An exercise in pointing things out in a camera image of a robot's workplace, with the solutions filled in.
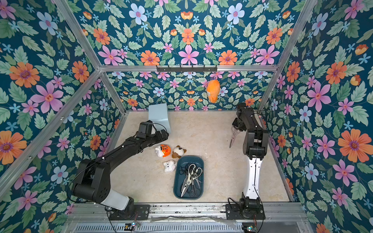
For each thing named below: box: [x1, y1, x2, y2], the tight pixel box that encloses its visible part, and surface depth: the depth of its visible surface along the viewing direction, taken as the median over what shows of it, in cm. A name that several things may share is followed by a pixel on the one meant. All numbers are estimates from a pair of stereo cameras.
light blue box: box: [148, 102, 171, 134], surface depth 98 cm
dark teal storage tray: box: [173, 155, 205, 200], surface depth 85 cm
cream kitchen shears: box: [180, 163, 196, 198], surface depth 85 cm
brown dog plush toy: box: [171, 145, 187, 159], surface depth 95 cm
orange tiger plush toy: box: [154, 144, 172, 158], surface depth 92 cm
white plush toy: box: [163, 160, 177, 173], surface depth 88 cm
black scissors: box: [188, 164, 202, 198], surface depth 82 cm
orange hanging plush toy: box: [206, 79, 221, 104], surface depth 100 cm
